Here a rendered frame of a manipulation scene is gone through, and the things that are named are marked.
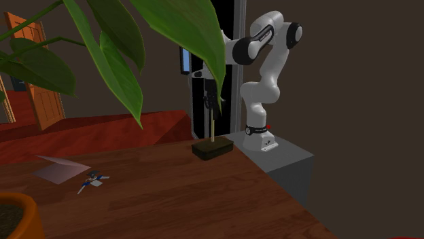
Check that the green plant in orange pot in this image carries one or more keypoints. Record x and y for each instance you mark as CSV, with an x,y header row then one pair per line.
x,y
112,76

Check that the small blue white toy plane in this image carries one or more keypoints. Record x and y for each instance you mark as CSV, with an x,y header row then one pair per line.
x,y
92,180

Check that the orange wooden door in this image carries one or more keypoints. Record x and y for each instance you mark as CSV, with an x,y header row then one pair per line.
x,y
46,102

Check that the thin tan wooden stick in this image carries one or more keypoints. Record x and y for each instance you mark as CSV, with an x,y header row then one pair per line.
x,y
212,127

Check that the red sofa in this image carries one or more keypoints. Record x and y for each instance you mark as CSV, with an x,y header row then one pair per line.
x,y
99,132

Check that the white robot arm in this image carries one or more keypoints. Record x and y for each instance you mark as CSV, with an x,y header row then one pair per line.
x,y
270,74

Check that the black framed blue panel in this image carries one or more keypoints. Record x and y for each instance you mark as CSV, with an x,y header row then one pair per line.
x,y
185,61

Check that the dark green flat box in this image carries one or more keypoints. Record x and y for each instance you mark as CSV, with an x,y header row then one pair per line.
x,y
212,149

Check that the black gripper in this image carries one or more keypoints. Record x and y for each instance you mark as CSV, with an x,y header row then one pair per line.
x,y
209,89

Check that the dark doorway with grey frame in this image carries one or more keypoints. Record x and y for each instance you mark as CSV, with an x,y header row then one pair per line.
x,y
228,20

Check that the brown wooden table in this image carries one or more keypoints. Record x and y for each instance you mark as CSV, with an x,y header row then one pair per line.
x,y
185,198

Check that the pale pink folded card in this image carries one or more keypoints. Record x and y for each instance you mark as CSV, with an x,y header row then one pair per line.
x,y
63,170

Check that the grey robot stand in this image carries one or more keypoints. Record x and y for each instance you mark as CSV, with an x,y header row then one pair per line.
x,y
285,159

